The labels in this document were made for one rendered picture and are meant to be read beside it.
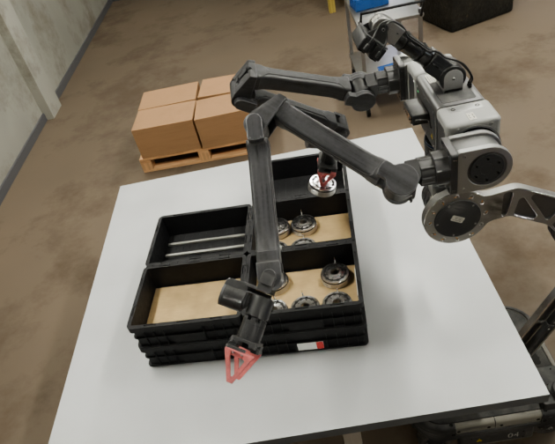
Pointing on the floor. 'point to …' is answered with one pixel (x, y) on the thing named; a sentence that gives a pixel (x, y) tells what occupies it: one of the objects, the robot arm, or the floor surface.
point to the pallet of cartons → (188, 124)
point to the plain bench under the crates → (388, 303)
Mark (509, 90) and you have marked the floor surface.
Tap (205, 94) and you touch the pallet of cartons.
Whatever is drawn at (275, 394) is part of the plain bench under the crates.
